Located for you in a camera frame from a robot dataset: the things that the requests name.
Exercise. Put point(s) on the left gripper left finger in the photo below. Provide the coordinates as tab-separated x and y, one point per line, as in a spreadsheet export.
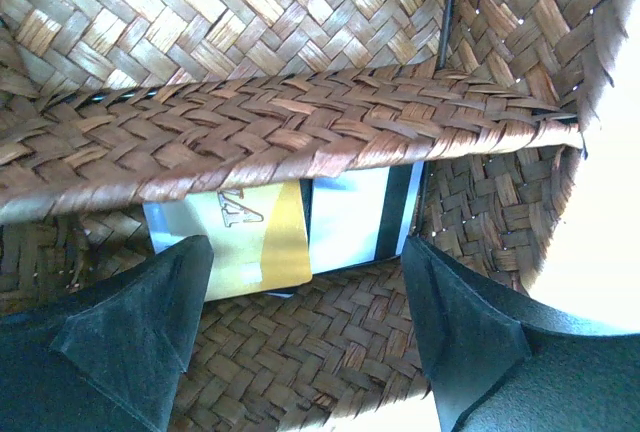
107	358

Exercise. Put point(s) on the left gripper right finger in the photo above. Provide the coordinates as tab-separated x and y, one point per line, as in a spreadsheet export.
498	360

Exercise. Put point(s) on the brown woven basket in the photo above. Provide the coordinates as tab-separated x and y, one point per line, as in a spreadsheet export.
109	104

